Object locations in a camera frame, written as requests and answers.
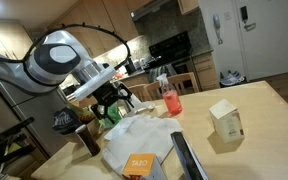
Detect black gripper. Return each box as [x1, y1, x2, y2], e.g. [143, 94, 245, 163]
[90, 81, 134, 125]

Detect white printed tote bag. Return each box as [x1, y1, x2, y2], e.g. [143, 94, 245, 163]
[102, 114, 184, 176]

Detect bright green plastic bag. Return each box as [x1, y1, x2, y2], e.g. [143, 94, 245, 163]
[98, 101, 124, 130]

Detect dark blue chip bag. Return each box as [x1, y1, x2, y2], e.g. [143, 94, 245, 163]
[52, 106, 84, 135]

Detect white paper sheet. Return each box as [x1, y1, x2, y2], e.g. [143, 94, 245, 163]
[103, 115, 137, 141]

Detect wooden slat chair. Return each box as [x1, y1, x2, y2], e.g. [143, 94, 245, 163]
[127, 83, 152, 103]
[143, 72, 201, 102]

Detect dark brown cup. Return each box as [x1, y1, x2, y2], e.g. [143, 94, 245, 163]
[74, 124, 102, 157]

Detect black coffee maker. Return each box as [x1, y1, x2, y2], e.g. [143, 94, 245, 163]
[123, 57, 138, 76]

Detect grey dish towel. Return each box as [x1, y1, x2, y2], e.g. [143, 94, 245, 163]
[148, 64, 178, 83]

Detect spray bottle with pink liquid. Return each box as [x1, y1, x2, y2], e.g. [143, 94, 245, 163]
[156, 73, 184, 117]

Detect orange Tazo tea box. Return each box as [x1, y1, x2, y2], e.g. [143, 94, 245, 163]
[121, 153, 168, 180]

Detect stainless steel refrigerator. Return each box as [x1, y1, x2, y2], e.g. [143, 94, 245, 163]
[0, 76, 68, 158]

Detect black kitchen stove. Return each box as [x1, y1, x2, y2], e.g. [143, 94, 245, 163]
[143, 30, 196, 84]

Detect blue Swiss Miss box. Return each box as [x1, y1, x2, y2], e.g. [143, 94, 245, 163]
[169, 130, 210, 180]

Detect wooden base cabinet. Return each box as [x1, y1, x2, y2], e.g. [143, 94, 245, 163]
[192, 49, 220, 92]

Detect steel range hood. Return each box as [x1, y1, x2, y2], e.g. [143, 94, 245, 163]
[130, 0, 172, 22]

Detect black tripod stand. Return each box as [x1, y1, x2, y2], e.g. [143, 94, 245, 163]
[0, 116, 37, 180]

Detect beige cardboard carton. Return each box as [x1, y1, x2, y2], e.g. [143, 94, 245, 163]
[208, 98, 246, 144]

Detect grey sneaker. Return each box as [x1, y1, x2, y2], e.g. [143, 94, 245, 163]
[229, 69, 246, 85]
[219, 70, 236, 87]

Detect black door lock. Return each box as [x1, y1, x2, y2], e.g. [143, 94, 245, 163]
[239, 5, 249, 22]

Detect white door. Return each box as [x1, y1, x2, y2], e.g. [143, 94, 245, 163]
[233, 0, 288, 81]

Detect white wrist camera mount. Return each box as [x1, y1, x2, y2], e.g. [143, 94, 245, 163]
[73, 65, 118, 102]

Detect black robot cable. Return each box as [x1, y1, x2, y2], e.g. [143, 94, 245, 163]
[22, 22, 132, 72]

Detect wooden wall cabinets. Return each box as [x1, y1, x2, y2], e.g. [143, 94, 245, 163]
[47, 0, 140, 58]

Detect small wooden wall cabinet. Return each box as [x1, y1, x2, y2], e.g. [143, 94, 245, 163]
[177, 0, 200, 16]

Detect grey wall phone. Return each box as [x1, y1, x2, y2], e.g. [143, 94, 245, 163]
[212, 13, 224, 46]

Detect silver door handle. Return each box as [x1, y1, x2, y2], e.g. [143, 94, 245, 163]
[243, 22, 257, 33]

